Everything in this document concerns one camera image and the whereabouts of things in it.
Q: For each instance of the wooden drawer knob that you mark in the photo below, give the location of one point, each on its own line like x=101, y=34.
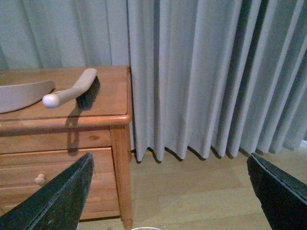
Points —
x=40, y=179

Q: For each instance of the grey curtain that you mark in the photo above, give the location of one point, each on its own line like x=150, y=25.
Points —
x=223, y=74

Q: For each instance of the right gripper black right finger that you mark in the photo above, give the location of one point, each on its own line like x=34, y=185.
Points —
x=283, y=198

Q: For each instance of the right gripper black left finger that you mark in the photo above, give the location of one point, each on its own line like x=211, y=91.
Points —
x=58, y=205

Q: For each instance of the wooden nightstand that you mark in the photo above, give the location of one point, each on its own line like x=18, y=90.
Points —
x=38, y=140

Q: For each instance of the beige plastic dustpan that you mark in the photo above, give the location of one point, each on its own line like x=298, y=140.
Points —
x=16, y=97

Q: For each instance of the beige hand brush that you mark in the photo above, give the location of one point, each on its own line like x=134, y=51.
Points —
x=84, y=91

